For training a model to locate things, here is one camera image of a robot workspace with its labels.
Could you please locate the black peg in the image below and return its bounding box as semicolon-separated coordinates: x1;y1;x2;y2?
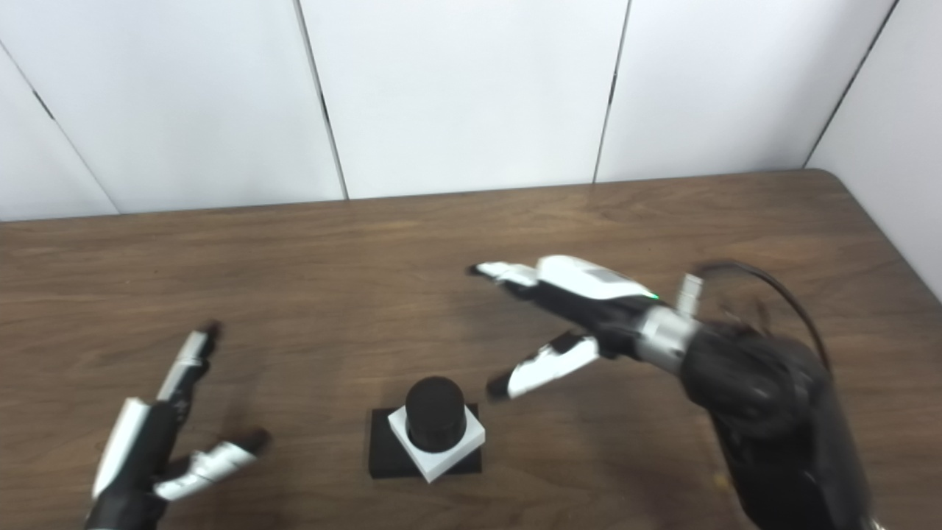
368;377;484;479

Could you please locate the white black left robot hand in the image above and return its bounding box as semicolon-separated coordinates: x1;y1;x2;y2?
85;320;271;530

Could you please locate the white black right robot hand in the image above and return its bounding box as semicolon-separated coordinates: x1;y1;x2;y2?
467;255;659;402

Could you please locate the white square piece with hole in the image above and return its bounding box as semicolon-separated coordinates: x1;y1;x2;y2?
388;403;486;484

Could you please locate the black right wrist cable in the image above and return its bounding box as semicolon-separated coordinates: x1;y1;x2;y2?
677;261;834;372

